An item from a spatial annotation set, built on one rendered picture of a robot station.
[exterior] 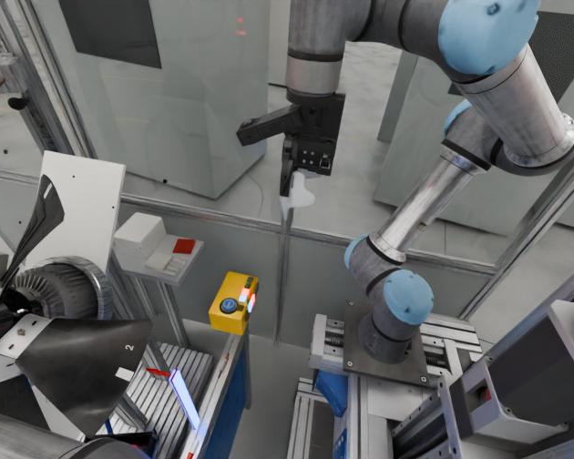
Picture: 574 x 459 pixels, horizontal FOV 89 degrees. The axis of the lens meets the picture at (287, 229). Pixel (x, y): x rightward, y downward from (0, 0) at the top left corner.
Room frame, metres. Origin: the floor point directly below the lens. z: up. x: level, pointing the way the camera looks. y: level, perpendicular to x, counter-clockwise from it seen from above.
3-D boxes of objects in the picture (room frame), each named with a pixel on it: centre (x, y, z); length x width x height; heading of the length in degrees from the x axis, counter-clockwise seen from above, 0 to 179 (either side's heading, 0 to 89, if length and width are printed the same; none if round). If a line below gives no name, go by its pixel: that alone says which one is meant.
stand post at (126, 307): (0.64, 0.62, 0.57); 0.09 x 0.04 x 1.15; 81
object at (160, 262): (0.78, 0.49, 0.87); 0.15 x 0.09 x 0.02; 78
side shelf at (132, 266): (0.85, 0.57, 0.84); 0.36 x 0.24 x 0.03; 81
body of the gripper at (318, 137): (0.45, -0.02, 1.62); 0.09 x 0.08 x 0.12; 81
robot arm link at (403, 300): (0.44, -0.30, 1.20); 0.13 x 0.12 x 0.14; 25
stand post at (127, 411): (0.41, 0.66, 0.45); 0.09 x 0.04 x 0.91; 81
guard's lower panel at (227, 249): (1.00, 0.42, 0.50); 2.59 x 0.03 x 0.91; 81
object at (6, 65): (0.85, 0.82, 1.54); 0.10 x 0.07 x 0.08; 26
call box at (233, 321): (0.52, 0.14, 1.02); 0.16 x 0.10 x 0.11; 171
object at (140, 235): (0.89, 0.64, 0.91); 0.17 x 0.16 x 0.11; 171
